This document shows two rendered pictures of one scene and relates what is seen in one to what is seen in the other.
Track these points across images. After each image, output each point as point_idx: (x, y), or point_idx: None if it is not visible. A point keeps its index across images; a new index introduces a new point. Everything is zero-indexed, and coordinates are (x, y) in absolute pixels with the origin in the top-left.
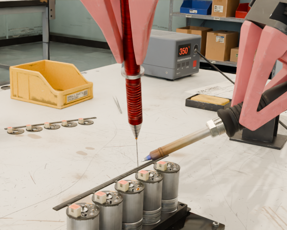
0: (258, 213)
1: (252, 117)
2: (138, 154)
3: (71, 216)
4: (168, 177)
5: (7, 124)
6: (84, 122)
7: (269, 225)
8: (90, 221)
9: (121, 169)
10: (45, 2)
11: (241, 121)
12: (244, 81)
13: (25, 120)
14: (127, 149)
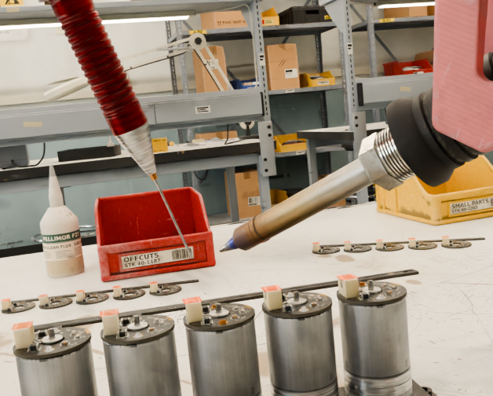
0: None
1: (466, 97)
2: None
3: (14, 346)
4: (358, 317)
5: (326, 242)
6: (449, 244)
7: None
8: (36, 365)
9: (430, 321)
10: None
11: (432, 119)
12: None
13: (359, 238)
14: (484, 291)
